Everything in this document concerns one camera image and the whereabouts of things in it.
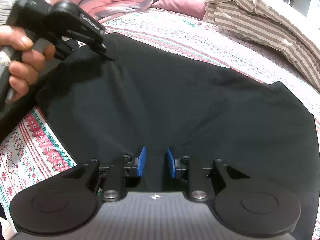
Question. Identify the black pants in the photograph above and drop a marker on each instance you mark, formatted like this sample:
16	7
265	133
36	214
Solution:
106	106

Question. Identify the person's left hand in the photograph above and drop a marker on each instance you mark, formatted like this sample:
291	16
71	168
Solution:
24	72

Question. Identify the beige striped pillow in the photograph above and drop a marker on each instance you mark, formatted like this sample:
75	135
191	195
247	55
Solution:
274	24

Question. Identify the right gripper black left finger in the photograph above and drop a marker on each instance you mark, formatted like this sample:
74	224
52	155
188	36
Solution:
69	200

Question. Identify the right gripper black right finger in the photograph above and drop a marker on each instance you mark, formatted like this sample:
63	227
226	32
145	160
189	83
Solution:
241	203

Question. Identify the patterned red green bedsheet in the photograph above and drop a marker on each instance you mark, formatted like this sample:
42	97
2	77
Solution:
31	152

